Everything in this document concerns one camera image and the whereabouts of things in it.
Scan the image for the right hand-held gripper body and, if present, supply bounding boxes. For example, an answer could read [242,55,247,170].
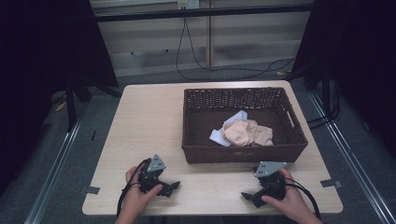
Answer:
[253,161,289,203]

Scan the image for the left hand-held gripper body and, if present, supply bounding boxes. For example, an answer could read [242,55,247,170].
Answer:
[137,154,167,196]

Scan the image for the person's left hand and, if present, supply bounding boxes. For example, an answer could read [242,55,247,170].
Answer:
[124,165,163,217]

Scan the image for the person's right hand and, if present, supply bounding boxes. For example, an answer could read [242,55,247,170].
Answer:
[261,168,312,220]

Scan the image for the brown wicker basket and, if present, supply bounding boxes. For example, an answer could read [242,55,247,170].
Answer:
[181,87,309,165]

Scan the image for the beige sock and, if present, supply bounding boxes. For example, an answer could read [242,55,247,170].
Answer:
[252,124,275,147]

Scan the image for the grey tape piece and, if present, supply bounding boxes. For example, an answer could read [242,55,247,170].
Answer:
[319,178,343,189]
[79,185,101,196]

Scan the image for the pink sock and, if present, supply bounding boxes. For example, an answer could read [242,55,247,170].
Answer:
[222,119,260,147]

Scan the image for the white sock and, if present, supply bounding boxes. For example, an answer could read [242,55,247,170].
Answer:
[208,109,249,147]

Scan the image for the black metal stand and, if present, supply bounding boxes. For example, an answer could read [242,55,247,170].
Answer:
[319,59,333,120]

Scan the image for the black stand legs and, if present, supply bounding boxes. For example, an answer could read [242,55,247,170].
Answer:
[63,76,123,133]

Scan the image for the yellow floor scrap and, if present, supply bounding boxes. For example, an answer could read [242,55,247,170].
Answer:
[54,100,68,113]

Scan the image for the black curtain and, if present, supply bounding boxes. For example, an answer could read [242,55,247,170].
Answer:
[0,0,120,195]
[285,0,396,158]

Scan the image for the black horizontal bar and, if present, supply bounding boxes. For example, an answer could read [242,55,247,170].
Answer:
[92,3,315,23]

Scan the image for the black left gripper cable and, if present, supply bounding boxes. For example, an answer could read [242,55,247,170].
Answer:
[116,158,152,218]

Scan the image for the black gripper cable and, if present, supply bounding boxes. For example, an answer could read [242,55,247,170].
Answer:
[285,176,322,220]
[116,158,152,218]

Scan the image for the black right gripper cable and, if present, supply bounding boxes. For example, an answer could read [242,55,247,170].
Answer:
[285,176,322,220]

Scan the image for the metal floor rail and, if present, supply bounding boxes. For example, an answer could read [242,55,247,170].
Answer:
[307,91,396,224]
[23,116,84,224]

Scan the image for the black floor cables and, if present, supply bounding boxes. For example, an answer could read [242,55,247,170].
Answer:
[305,79,342,131]

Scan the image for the black wall cable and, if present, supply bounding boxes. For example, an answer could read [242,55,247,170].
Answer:
[175,17,296,81]

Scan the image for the white wall outlet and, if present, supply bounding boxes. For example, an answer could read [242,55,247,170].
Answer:
[177,0,201,10]

